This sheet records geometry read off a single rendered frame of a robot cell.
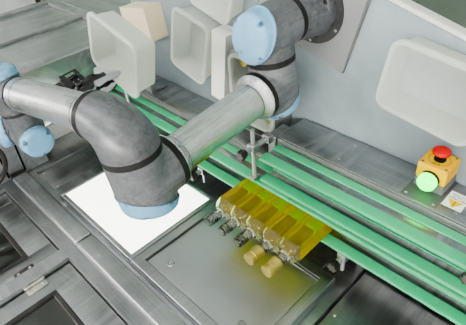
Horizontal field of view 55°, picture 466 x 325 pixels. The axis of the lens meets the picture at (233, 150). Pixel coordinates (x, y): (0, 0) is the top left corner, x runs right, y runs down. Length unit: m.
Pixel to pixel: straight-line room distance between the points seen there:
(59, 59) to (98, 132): 1.00
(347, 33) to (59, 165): 1.21
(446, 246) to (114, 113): 0.72
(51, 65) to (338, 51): 1.04
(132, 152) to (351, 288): 0.76
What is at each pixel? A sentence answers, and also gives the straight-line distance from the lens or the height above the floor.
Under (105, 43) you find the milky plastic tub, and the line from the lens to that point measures 1.38.
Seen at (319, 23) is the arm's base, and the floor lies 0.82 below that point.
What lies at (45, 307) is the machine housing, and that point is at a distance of 1.41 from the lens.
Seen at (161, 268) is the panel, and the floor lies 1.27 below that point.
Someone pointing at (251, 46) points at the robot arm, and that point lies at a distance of 1.01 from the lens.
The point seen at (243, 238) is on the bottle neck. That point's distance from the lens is 1.17.
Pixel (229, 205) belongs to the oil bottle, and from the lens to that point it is 1.24.
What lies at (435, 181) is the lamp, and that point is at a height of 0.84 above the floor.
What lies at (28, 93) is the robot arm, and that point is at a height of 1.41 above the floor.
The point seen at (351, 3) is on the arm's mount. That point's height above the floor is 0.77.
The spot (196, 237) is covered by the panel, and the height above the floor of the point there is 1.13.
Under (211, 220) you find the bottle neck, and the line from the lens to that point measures 1.23.
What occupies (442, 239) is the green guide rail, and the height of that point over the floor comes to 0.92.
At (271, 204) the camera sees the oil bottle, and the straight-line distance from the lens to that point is 1.23.
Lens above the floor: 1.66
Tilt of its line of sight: 33 degrees down
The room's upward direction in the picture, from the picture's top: 123 degrees counter-clockwise
